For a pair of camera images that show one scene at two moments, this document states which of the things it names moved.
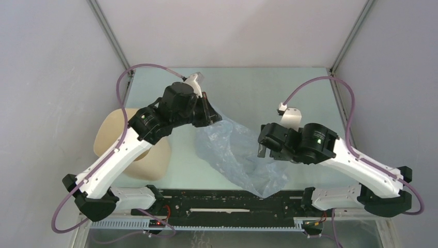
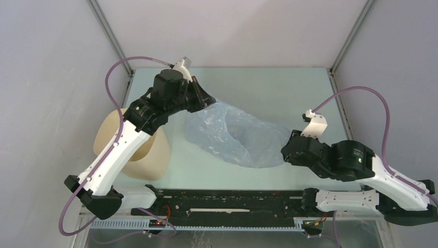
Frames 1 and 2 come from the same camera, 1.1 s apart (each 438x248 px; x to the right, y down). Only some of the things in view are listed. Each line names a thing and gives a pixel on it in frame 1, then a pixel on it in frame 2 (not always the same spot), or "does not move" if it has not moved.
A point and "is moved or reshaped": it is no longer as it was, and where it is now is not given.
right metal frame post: x=351 y=35 does not move
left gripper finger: x=201 y=122 -> x=192 y=104
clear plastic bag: x=234 y=150 is moved or reshaped
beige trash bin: x=111 y=129 does not move
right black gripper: x=261 y=151 -> x=287 y=158
